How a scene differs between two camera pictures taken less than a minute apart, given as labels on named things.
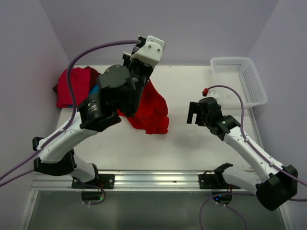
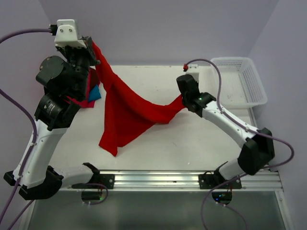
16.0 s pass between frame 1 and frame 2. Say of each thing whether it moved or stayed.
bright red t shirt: moved
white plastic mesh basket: stayed
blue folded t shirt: stayed
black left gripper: moved
